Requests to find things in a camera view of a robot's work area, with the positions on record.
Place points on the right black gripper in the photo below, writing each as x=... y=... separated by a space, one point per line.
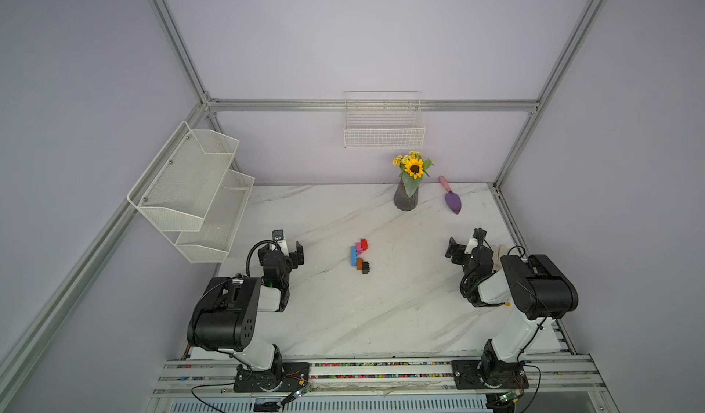
x=458 y=251

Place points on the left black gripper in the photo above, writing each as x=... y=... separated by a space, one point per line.
x=295 y=258

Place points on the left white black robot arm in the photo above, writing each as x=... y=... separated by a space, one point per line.
x=225 y=317

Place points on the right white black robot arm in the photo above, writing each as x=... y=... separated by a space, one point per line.
x=534 y=286

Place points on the white work glove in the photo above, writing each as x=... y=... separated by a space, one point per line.
x=500 y=253

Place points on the purple pink garden trowel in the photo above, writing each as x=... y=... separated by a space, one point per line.
x=453 y=200

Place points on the sunflower bouquet in grey vase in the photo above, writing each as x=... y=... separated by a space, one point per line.
x=412 y=167

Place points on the white mesh two-tier shelf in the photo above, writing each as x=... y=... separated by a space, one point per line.
x=193 y=195

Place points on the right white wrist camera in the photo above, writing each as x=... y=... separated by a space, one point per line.
x=471 y=245

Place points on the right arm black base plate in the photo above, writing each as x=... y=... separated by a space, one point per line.
x=487 y=374

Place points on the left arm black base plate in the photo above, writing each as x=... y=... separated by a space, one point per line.
x=270 y=377

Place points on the aluminium front rail frame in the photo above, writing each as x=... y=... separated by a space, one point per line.
x=379 y=376

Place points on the white wire wall basket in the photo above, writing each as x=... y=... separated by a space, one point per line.
x=383 y=120

